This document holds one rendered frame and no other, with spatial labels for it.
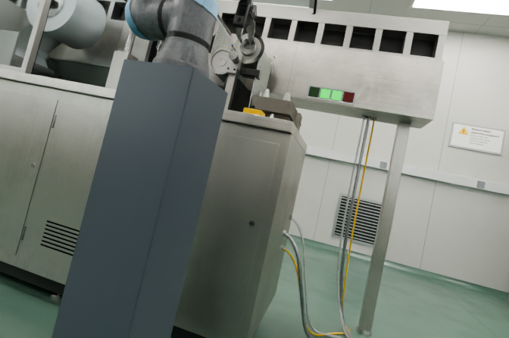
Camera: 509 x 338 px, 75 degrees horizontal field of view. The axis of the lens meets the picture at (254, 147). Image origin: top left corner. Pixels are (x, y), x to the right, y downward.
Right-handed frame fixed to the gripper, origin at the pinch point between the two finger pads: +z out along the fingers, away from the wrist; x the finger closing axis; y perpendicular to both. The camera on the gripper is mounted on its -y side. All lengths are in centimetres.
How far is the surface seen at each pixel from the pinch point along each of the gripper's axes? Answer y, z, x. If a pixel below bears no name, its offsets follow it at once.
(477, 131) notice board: 205, 180, -191
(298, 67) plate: 28.4, 26.3, -19.3
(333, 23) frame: 50, 9, -33
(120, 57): -1, 17, 71
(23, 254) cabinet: -97, 55, 65
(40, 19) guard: -17, -7, 95
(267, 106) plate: -19.3, 18.7, -16.3
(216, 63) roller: -3.5, 10.9, 13.9
